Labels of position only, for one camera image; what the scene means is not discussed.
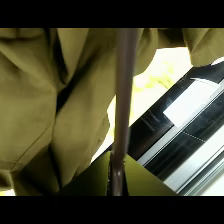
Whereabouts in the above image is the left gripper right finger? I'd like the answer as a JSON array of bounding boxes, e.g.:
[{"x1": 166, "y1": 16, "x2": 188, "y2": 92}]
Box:
[{"x1": 124, "y1": 153, "x2": 178, "y2": 197}]

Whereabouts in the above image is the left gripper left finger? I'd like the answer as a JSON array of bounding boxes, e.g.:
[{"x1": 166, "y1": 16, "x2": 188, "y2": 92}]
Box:
[{"x1": 60, "y1": 151, "x2": 112, "y2": 197}]

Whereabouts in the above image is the olive green shirt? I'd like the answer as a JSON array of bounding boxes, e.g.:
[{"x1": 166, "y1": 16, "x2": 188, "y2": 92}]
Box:
[{"x1": 0, "y1": 27, "x2": 224, "y2": 197}]

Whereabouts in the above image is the silver frame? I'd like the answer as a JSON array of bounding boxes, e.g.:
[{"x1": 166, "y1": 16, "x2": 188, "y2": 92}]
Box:
[{"x1": 136, "y1": 79, "x2": 224, "y2": 197}]

